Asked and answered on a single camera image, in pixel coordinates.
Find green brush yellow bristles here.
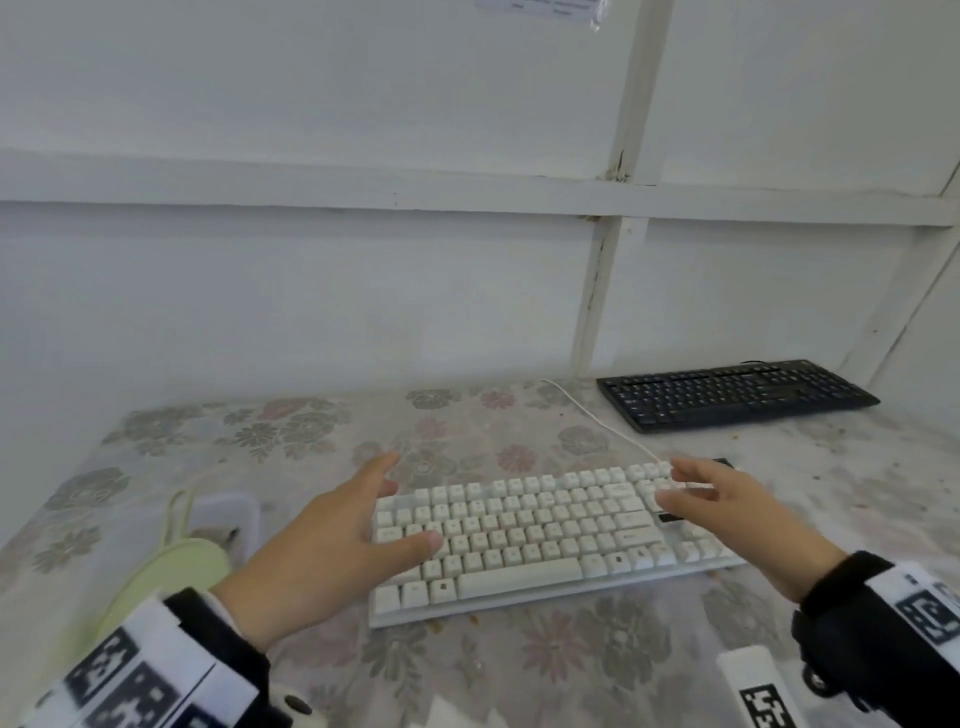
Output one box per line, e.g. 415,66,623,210
97,488,234,639

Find white marker right wristband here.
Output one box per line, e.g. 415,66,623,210
873,562,960,673

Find white keyboard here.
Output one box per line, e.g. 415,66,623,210
367,457,750,630

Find person's left hand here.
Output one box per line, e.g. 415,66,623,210
212,449,445,652

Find person's right hand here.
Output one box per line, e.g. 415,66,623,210
654,457,847,605

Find white marker left wristband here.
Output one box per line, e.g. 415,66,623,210
18,596,260,728

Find floral tablecloth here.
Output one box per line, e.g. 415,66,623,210
0,378,960,728

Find clear plastic container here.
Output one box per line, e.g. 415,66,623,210
172,493,262,571

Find white wooden frame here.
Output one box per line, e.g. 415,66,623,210
0,0,960,391

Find black keyboard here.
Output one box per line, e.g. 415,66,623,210
596,359,883,435

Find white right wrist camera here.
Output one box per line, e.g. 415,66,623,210
714,644,808,728

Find white marker wristband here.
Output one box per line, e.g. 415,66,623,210
18,596,260,728
873,562,960,673

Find person's right forearm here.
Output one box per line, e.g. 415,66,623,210
791,551,960,728

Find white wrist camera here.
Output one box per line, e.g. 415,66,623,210
714,644,808,728
262,686,331,728

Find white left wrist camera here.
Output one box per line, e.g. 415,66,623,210
262,686,331,728

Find person's left forearm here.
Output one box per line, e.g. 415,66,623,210
161,587,275,728

